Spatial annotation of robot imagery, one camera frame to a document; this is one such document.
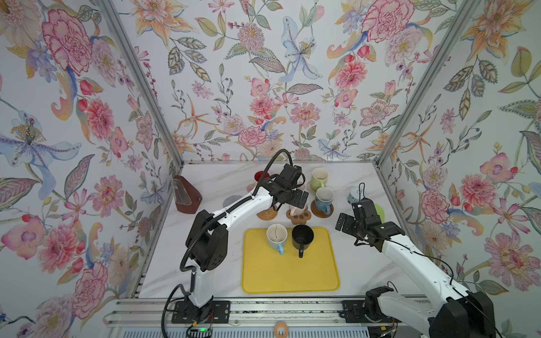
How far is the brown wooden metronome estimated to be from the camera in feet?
3.01

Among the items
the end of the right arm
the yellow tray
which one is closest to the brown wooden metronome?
the yellow tray

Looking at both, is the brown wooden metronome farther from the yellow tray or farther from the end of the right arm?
the end of the right arm

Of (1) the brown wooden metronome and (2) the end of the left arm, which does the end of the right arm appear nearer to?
(2) the end of the left arm
